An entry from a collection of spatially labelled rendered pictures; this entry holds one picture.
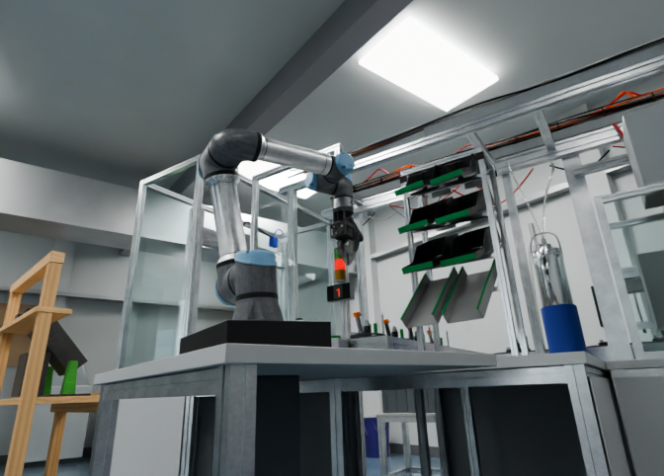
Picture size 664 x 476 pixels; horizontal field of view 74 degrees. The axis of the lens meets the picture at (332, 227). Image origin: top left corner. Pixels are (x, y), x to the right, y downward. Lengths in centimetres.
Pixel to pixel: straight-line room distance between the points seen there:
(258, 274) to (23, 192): 448
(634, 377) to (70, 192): 516
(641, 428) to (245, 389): 158
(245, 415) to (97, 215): 491
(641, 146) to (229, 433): 211
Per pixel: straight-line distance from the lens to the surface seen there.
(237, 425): 72
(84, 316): 855
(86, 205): 555
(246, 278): 121
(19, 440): 383
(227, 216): 140
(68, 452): 769
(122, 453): 241
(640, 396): 202
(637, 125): 245
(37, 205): 548
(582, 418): 131
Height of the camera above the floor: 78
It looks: 21 degrees up
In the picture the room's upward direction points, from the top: 2 degrees counter-clockwise
